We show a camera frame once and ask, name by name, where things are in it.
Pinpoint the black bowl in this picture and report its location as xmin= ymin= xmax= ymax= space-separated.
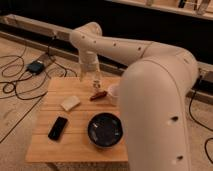
xmin=87 ymin=112 xmax=123 ymax=148

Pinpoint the black smartphone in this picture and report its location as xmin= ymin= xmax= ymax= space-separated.
xmin=48 ymin=117 xmax=68 ymax=141

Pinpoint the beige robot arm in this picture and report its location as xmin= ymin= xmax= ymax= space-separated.
xmin=69 ymin=22 xmax=198 ymax=171

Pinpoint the beige sponge block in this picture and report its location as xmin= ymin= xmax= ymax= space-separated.
xmin=61 ymin=96 xmax=80 ymax=111

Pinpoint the long wooden floor beam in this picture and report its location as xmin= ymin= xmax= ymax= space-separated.
xmin=0 ymin=14 xmax=213 ymax=101

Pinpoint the white cup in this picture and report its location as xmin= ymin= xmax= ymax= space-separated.
xmin=108 ymin=84 xmax=119 ymax=106

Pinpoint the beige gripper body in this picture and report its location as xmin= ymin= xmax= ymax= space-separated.
xmin=79 ymin=51 xmax=99 ymax=73

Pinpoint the dark power adapter box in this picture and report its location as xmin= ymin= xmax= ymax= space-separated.
xmin=27 ymin=61 xmax=45 ymax=75

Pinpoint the black floor cable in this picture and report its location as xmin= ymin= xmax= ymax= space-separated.
xmin=0 ymin=46 xmax=78 ymax=144

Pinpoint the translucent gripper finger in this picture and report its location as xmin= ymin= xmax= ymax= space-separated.
xmin=79 ymin=72 xmax=87 ymax=82
xmin=93 ymin=70 xmax=101 ymax=90

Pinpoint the brown red sausage toy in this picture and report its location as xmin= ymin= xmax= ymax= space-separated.
xmin=90 ymin=91 xmax=107 ymax=101

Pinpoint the black cable at right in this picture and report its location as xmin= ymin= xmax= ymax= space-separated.
xmin=188 ymin=74 xmax=213 ymax=164

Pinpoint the small wooden table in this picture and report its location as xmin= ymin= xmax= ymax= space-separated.
xmin=26 ymin=77 xmax=128 ymax=166

